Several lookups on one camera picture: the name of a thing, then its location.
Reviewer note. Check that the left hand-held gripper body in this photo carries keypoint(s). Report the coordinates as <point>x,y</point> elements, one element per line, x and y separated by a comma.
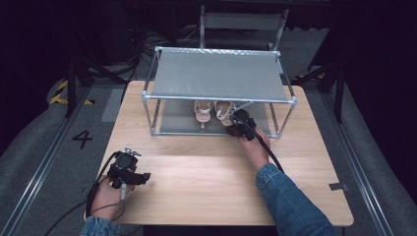
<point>124,167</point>

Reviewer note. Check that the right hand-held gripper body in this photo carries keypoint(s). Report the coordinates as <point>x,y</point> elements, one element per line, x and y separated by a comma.
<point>242,126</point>

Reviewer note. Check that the white high-heel sandal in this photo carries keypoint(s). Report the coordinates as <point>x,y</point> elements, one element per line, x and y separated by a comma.
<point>224,113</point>
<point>202,111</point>

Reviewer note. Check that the metal shoe rack grey shelves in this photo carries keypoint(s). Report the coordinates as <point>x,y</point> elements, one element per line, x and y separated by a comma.
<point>216,75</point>

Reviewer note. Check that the person's right hand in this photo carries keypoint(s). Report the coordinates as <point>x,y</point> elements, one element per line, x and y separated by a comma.
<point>255,150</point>

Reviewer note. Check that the person's left hand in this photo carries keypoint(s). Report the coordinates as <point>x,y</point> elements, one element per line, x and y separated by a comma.
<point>105,200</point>

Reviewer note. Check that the black metal stand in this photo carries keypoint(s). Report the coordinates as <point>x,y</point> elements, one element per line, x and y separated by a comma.
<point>73,85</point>
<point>334,82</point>

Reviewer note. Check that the grey tape piece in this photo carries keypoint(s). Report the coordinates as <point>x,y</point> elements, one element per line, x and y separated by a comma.
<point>338,187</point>

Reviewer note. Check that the metal floor rail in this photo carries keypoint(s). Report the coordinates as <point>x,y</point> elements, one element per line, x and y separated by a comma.
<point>42,164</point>
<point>360,170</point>

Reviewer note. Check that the grey metal frame chair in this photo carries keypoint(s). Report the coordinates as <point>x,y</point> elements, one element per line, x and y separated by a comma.
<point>242,21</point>

